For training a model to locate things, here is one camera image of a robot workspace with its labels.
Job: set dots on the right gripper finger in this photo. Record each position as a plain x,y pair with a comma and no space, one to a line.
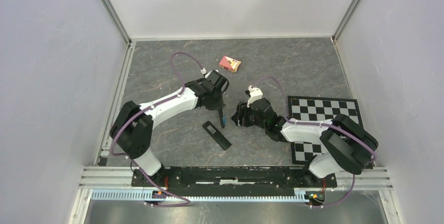
236,119
240,107

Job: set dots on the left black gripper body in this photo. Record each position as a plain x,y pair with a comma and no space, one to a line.
217,102

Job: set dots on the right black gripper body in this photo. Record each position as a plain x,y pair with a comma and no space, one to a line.
249,119

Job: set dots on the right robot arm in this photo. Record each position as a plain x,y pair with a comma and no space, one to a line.
348,146

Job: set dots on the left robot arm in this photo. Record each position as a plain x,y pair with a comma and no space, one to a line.
132,130

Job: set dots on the red white small box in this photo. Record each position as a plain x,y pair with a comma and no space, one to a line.
229,64

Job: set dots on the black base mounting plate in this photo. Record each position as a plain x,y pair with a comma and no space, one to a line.
239,180

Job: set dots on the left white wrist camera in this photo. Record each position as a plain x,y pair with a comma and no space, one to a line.
215,83

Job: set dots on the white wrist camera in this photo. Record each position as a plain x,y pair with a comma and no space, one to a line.
215,83
254,94

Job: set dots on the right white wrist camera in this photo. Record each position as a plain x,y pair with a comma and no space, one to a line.
254,94

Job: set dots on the white slotted cable duct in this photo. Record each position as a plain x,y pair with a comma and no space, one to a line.
151,196

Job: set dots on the left aluminium corner post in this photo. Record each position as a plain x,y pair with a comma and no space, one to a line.
117,21

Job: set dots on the aluminium corner post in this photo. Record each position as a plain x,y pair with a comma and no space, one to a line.
117,21
345,19

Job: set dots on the right aluminium corner post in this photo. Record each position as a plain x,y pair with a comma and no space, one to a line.
345,19

